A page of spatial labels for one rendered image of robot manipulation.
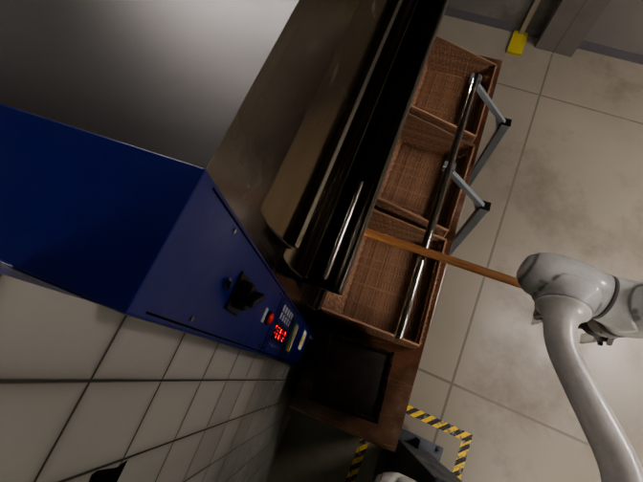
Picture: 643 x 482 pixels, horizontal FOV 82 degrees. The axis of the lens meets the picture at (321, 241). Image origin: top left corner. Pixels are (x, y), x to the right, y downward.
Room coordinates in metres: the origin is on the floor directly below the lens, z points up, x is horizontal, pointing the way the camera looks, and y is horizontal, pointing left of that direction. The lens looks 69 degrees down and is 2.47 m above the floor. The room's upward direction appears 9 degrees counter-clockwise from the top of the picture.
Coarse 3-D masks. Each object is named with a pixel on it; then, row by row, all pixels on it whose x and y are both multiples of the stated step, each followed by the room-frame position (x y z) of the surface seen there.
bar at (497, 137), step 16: (480, 80) 1.13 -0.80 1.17; (480, 96) 1.12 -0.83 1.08; (464, 112) 0.97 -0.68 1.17; (496, 112) 1.07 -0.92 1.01; (464, 128) 0.90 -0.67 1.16; (496, 144) 1.02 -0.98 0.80; (448, 160) 0.76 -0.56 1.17; (480, 160) 1.04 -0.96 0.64; (448, 176) 0.68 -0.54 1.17; (432, 208) 0.56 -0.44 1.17; (480, 208) 0.62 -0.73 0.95; (432, 224) 0.49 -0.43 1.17; (464, 224) 0.64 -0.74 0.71; (416, 272) 0.32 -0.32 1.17; (416, 288) 0.26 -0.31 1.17; (400, 320) 0.16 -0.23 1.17; (400, 336) 0.11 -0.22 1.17
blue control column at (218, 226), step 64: (0, 128) 0.31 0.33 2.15; (64, 128) 0.30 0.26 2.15; (0, 192) 0.23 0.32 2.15; (64, 192) 0.22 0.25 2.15; (128, 192) 0.20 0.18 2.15; (192, 192) 0.19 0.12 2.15; (0, 256) 0.16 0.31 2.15; (64, 256) 0.15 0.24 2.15; (128, 256) 0.14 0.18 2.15; (192, 256) 0.15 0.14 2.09; (256, 256) 0.21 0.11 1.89; (192, 320) 0.09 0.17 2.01; (256, 320) 0.13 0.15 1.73
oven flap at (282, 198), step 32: (384, 0) 0.93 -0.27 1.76; (352, 32) 0.76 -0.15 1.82; (384, 32) 0.85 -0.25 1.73; (352, 64) 0.71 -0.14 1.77; (320, 96) 0.58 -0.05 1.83; (352, 96) 0.66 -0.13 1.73; (320, 128) 0.53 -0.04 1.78; (288, 160) 0.43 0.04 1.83; (320, 160) 0.48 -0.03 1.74; (288, 192) 0.38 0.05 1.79; (320, 192) 0.40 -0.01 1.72; (288, 224) 0.32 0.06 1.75
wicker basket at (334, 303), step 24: (384, 216) 0.71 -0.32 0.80; (408, 240) 0.64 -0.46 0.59; (432, 240) 0.59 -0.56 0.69; (360, 264) 0.55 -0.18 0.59; (384, 264) 0.53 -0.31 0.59; (408, 264) 0.51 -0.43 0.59; (432, 264) 0.49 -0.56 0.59; (360, 288) 0.42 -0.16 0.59; (384, 288) 0.41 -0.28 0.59; (408, 288) 0.39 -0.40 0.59; (432, 288) 0.34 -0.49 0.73; (336, 312) 0.28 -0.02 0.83; (360, 312) 0.30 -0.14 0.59; (384, 312) 0.28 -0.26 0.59; (384, 336) 0.16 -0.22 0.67; (408, 336) 0.15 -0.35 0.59
